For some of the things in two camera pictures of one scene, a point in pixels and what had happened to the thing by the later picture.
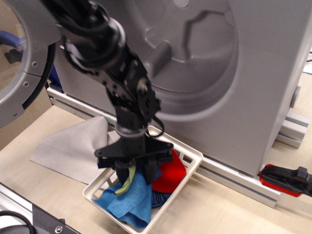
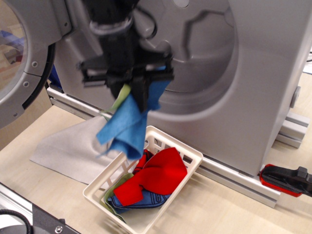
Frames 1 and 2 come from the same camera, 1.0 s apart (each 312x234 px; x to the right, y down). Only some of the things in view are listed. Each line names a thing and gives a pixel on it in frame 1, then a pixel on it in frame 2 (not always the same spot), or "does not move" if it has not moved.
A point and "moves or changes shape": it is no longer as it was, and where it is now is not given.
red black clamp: [294, 182] does not move
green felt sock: [132, 171] moves or changes shape
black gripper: [133, 147] -> [123, 62]
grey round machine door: [29, 33] does not move
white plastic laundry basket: [192, 159] -> [94, 193]
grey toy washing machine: [225, 71] does not move
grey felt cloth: [71, 152] does not move
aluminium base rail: [291, 130] does not move
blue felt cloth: [132, 204] moves or changes shape
